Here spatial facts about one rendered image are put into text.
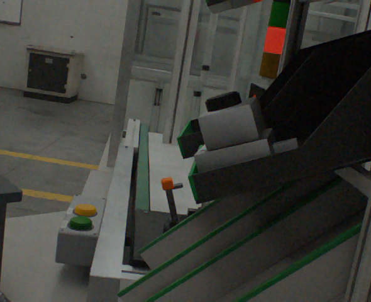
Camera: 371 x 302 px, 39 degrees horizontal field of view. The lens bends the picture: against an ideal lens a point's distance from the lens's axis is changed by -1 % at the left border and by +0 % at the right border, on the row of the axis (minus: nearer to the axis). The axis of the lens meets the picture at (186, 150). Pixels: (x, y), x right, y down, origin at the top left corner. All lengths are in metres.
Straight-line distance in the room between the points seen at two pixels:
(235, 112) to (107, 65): 8.61
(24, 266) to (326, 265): 0.70
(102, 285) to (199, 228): 0.18
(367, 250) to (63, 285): 0.66
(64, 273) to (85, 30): 8.19
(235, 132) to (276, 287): 0.13
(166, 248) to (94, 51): 8.39
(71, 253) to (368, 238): 0.63
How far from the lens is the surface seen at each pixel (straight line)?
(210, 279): 0.57
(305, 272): 0.43
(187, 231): 0.71
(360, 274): 0.41
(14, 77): 9.46
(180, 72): 1.95
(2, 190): 0.80
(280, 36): 1.07
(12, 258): 1.05
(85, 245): 0.93
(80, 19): 9.11
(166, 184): 0.90
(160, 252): 0.73
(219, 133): 0.42
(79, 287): 0.96
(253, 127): 0.42
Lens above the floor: 1.31
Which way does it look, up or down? 12 degrees down
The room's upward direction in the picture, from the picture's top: 9 degrees clockwise
